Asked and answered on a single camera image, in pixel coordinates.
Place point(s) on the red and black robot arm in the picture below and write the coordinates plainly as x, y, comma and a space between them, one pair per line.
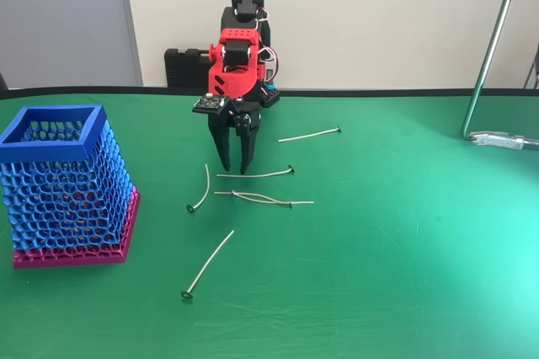
231, 81

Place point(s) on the blue and magenta mesh basket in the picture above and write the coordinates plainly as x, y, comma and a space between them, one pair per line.
63, 190

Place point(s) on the black plastic tool case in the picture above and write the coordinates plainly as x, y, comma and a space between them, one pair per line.
185, 70

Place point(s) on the green cloth with black rim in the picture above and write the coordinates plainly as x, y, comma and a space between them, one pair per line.
379, 228

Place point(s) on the chrome metal stand tube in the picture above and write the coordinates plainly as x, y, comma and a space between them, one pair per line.
497, 30

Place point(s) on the black gripper camera mount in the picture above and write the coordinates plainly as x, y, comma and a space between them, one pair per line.
208, 103

